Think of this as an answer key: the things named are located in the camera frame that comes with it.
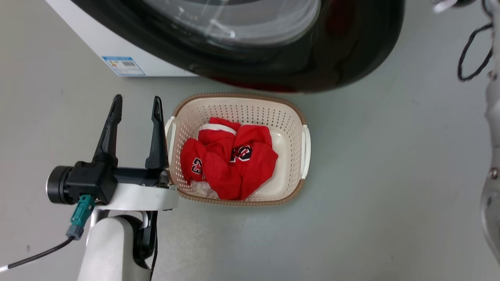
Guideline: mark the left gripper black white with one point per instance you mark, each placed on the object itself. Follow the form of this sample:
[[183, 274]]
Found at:
[[97, 179]]

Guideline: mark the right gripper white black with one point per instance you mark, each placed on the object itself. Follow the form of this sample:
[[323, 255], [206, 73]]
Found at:
[[443, 5]]

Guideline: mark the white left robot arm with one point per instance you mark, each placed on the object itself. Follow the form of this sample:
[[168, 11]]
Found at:
[[113, 246]]

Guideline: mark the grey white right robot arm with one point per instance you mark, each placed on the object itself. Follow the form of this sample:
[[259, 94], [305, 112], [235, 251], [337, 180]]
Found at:
[[493, 164]]

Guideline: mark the white washing machine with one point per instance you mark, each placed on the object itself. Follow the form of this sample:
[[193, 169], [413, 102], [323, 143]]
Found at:
[[351, 43]]

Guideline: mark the white washing machine body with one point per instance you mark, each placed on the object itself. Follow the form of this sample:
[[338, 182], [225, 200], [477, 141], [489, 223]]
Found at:
[[90, 35]]

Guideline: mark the blue white energy label sticker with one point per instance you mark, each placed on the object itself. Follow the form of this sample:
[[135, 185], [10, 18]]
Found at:
[[124, 66]]

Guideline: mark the crumpled clear plastic bag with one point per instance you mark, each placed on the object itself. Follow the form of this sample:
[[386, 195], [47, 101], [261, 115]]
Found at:
[[201, 189]]

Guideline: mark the red jersey with black numbers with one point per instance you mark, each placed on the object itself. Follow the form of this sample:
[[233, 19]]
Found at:
[[224, 171]]

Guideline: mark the beige perforated laundry basket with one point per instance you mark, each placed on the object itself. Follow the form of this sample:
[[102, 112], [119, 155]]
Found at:
[[287, 144]]

